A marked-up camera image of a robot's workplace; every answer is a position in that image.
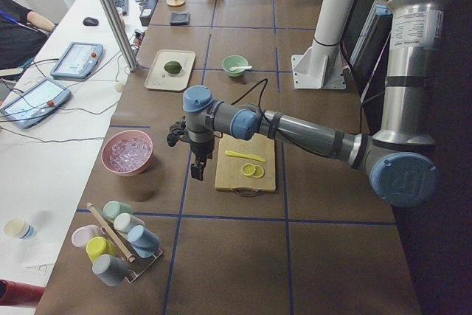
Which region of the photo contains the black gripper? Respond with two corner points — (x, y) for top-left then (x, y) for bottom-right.
(190, 140), (215, 181)

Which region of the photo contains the green bowl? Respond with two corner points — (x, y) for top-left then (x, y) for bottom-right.
(222, 55), (249, 77)

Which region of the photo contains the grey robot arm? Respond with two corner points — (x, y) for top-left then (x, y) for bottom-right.
(173, 0), (451, 207)

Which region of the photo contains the pink bowl with ice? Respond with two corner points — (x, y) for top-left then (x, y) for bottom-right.
(101, 130), (153, 176)

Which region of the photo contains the lemon slice upper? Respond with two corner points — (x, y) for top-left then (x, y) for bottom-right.
(241, 163), (255, 177)

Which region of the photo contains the lemon slice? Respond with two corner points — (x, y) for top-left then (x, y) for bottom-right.
(241, 163), (255, 177)
(252, 165), (265, 179)

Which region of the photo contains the wooden cutting board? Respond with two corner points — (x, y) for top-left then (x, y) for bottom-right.
(215, 134), (276, 192)

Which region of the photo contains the yellow plastic knife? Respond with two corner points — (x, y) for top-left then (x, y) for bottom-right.
(224, 150), (266, 162)

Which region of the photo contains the lemon slice lower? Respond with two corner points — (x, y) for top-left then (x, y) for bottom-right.
(252, 165), (265, 179)

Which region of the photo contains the blue cup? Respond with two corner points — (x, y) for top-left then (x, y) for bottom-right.
(127, 225), (160, 258)

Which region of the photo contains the white cup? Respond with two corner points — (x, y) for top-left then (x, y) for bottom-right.
(114, 212), (145, 235)

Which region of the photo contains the green cup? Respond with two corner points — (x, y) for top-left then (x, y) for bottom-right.
(103, 201), (133, 222)

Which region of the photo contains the beige rabbit tray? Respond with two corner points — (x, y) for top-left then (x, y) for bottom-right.
(144, 49), (196, 91)

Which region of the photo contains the green avocado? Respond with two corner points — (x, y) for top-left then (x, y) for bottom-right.
(164, 60), (182, 75)

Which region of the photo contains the clear acrylic cup rack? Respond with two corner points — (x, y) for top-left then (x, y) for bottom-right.
(115, 242), (163, 283)

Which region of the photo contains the wooden rack rod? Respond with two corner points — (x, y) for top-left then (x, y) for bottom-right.
(86, 202), (136, 263)

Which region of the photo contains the yellow cup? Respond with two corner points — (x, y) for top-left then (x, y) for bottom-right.
(86, 236), (118, 263)

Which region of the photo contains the grey cup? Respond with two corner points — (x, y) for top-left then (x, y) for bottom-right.
(92, 254), (128, 286)

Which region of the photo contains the pink cup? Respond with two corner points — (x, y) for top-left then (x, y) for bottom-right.
(71, 224), (101, 249)

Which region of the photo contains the far teach pendant tablet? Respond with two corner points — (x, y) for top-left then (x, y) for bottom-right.
(50, 42), (104, 81)

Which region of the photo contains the teach pendant tablet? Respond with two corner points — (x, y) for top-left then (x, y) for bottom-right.
(50, 42), (104, 81)
(1, 77), (72, 129)

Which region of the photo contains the near teach pendant tablet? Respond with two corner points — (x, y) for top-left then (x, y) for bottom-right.
(1, 77), (72, 129)

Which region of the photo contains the black power box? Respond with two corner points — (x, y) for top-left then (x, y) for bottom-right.
(139, 0), (158, 27)

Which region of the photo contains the black computer mouse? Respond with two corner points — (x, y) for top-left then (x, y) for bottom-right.
(83, 17), (100, 27)

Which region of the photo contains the paper cup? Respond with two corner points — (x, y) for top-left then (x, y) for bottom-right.
(4, 218), (35, 240)

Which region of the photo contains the person in black shirt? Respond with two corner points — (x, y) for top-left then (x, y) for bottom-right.
(1, 0), (57, 69)

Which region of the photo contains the red object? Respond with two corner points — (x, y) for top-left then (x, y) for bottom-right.
(1, 280), (45, 308)

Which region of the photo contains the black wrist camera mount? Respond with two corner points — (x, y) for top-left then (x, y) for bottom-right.
(167, 117), (190, 147)

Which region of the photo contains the aluminium frame post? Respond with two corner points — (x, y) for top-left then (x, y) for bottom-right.
(100, 0), (139, 72)

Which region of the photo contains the white pillar mount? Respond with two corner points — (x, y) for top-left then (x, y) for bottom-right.
(291, 0), (354, 90)

